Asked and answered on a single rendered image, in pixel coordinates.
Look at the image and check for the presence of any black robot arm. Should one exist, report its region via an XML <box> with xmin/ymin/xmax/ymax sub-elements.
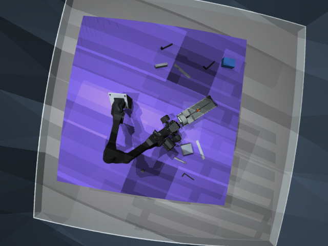
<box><xmin>102</xmin><ymin>98</ymin><xmax>180</xmax><ymax>164</ymax></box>

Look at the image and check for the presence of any blue cube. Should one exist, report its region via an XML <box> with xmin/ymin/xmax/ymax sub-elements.
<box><xmin>221</xmin><ymin>57</ymin><xmax>236</xmax><ymax>69</ymax></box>

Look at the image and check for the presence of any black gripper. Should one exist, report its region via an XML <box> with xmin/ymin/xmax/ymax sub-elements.
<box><xmin>160</xmin><ymin>115</ymin><xmax>181</xmax><ymax>143</ymax></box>

